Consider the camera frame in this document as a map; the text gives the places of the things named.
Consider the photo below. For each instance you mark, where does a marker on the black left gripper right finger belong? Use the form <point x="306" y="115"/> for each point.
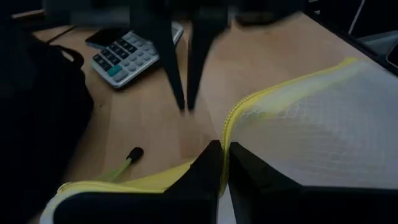
<point x="248" y="174"/>

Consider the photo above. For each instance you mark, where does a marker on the black object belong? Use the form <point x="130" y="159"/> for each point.
<point x="140" y="59"/>

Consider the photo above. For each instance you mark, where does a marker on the black backpack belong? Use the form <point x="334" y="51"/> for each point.
<point x="37" y="124"/>

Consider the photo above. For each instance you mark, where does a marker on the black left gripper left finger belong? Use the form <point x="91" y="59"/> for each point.
<point x="205" y="174"/>

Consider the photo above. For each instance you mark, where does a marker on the white mesh pouch yellow trim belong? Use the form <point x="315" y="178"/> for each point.
<point x="326" y="124"/>

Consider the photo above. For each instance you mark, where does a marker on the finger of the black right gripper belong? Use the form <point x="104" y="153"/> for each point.
<point x="161" y="46"/>
<point x="205" y="40"/>

